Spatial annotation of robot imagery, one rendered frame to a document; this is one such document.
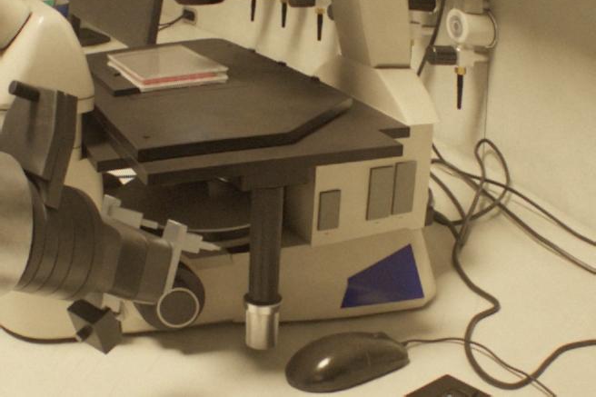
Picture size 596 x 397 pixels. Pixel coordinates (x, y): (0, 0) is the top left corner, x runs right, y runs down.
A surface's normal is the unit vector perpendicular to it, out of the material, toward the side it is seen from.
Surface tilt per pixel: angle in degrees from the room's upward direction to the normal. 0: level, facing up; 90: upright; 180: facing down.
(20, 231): 78
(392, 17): 90
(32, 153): 65
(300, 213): 90
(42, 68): 86
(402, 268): 48
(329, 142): 0
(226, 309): 90
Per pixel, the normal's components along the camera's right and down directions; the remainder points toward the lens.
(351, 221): 0.45, 0.32
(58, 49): 0.45, 0.11
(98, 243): 0.86, -0.09
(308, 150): 0.05, -0.94
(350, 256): 0.36, -0.39
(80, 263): 0.80, 0.29
